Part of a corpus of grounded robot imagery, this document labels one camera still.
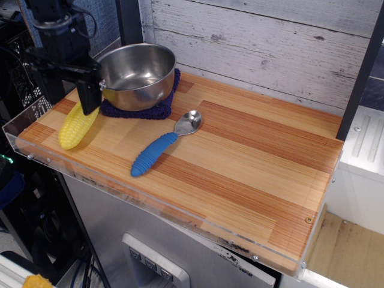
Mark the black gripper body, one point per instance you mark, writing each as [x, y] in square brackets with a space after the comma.
[64, 52]

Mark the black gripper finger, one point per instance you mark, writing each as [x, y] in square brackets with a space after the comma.
[89, 90]
[51, 86]

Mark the yellow plastic corn cob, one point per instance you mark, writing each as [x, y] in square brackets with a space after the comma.
[76, 126]

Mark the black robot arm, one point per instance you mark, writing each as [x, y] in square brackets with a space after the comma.
[55, 10]

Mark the black plastic crate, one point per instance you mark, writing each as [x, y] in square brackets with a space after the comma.
[21, 74]

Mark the stainless steel bowl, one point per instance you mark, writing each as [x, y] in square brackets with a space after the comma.
[138, 76]

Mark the blue fabric panel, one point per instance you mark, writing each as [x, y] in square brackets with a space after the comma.
[104, 13]

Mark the dark purple knitted cloth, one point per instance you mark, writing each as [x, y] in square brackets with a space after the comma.
[158, 112]

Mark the stainless steel toy fridge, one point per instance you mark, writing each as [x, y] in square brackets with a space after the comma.
[130, 244]

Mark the clear acrylic tray guard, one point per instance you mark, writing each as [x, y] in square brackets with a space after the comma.
[251, 179]

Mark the yellow object at bottom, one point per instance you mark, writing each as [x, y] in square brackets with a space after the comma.
[36, 281]

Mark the white plastic toy sink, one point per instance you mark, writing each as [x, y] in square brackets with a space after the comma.
[355, 193]

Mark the black vertical post left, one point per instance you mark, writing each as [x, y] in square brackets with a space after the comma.
[129, 19]

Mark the black vertical post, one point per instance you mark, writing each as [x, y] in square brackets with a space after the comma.
[129, 19]
[362, 78]

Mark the blue handled metal spoon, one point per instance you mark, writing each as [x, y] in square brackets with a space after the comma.
[187, 124]

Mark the black vertical post right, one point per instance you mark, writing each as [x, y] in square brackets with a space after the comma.
[362, 78]

